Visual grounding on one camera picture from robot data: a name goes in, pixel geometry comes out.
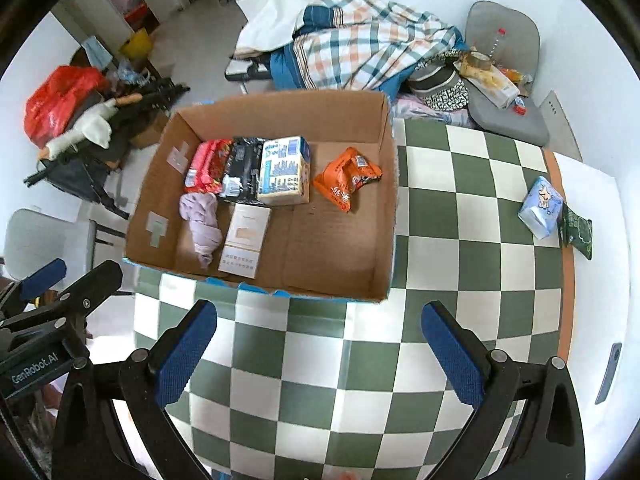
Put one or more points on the green snack packet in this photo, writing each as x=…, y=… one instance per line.
x=576, y=231

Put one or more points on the green white checkered mat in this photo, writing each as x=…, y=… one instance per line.
x=309, y=389

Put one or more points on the orange snack packet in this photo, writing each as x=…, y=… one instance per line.
x=343, y=177

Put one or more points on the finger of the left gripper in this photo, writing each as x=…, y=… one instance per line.
x=41, y=281
x=83, y=296

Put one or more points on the yellow white snack bag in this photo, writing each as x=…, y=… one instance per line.
x=481, y=72

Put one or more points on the grey stool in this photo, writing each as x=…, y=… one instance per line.
x=34, y=239

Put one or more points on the black white patterned hat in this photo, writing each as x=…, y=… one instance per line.
x=437, y=85

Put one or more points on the black snack packet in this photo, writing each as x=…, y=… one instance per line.
x=240, y=181

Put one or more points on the white goose plush toy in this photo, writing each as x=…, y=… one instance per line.
x=92, y=125

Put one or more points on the cardboard box blue print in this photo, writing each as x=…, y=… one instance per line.
x=315, y=215

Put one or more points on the purple fluffy towel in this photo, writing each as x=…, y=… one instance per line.
x=199, y=211

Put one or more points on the blue white carton pack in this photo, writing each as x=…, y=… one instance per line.
x=284, y=175

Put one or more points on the light blue tissue pack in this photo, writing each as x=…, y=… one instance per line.
x=541, y=208

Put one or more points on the white box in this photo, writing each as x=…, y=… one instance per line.
x=243, y=244

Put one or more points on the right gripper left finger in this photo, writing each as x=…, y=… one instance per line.
x=89, y=442

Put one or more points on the plaid blanket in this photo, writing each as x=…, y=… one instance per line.
x=360, y=45

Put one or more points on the red snack packet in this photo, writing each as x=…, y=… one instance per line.
x=207, y=167

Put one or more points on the small red white bottle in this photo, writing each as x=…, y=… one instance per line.
x=519, y=106

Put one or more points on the pink floral cushion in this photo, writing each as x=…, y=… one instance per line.
x=406, y=107

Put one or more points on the red plastic bag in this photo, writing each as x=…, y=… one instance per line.
x=49, y=109

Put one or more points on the black tripod pile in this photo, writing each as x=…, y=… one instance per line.
x=83, y=169

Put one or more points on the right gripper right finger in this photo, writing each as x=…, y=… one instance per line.
x=547, y=442

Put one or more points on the blue phone on table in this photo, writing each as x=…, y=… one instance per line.
x=609, y=374

